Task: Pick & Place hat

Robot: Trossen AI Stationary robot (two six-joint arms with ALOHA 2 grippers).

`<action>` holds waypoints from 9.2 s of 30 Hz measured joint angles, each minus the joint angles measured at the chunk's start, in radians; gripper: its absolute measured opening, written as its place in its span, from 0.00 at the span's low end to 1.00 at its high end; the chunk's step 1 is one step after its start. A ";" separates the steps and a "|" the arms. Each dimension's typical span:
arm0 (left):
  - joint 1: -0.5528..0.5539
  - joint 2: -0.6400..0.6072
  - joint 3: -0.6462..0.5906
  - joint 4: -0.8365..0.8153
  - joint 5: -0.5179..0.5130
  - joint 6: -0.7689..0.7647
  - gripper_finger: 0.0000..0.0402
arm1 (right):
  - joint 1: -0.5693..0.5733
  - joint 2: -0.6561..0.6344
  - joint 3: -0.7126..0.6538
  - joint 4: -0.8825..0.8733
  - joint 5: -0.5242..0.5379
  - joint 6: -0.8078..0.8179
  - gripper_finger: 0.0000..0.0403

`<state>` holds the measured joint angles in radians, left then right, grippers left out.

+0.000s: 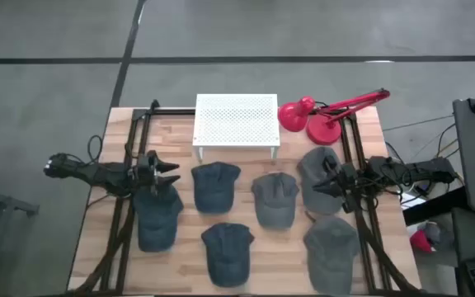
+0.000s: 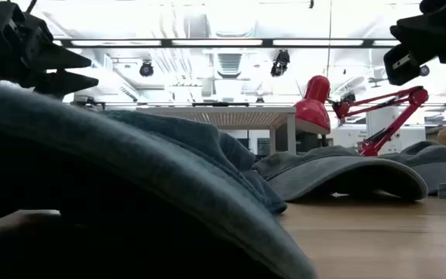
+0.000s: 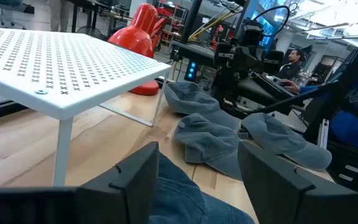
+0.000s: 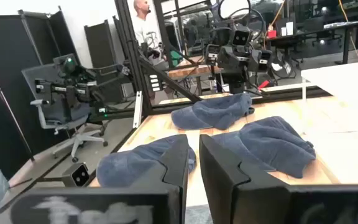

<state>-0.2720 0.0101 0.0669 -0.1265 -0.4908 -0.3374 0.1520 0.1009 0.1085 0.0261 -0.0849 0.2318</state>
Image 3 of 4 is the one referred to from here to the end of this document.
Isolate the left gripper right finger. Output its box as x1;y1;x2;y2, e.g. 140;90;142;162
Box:
237;141;358;224

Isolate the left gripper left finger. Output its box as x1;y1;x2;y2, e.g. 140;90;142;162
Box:
0;141;160;224

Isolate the grey cotton cap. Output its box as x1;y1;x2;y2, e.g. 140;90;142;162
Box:
163;81;242;131

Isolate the dark blue denim cap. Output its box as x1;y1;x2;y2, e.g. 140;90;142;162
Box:
240;112;333;171
174;112;244;181
149;152;256;224

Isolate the dark grey desk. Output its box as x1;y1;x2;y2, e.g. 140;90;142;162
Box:
171;40;217;68

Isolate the black controller box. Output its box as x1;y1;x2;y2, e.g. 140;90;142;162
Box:
183;60;200;82

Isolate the black keyboard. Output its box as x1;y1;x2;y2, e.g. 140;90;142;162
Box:
250;72;295;101

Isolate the black round pole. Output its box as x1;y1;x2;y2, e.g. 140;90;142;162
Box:
180;0;203;44

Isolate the person's hand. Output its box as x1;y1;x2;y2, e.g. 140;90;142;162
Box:
278;78;301;94

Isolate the silver aluminium extrusion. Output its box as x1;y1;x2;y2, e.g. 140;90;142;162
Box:
318;118;331;149

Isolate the red desk lamp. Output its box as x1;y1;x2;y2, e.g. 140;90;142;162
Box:
108;2;169;96

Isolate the white perforated metal shelf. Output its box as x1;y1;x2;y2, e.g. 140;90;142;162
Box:
0;26;173;187

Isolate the office chair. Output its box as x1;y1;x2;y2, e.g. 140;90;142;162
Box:
0;0;27;28

